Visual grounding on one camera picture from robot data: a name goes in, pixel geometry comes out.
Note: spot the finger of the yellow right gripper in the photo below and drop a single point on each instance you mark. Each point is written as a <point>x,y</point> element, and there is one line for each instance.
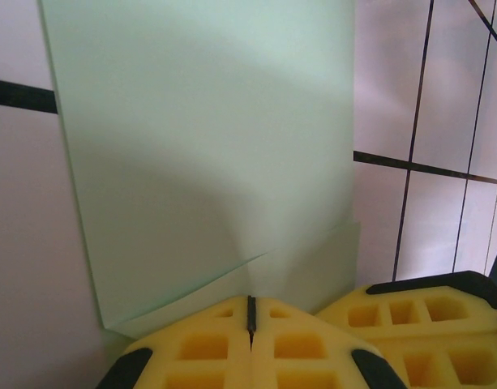
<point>438,348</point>
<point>418,291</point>

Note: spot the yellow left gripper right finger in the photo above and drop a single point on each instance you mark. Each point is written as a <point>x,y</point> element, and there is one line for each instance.
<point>301,352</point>

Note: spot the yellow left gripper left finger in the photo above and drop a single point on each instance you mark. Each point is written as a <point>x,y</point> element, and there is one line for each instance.
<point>203,352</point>

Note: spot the light green paper sheet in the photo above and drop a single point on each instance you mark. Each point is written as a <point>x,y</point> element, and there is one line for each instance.
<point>191,121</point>

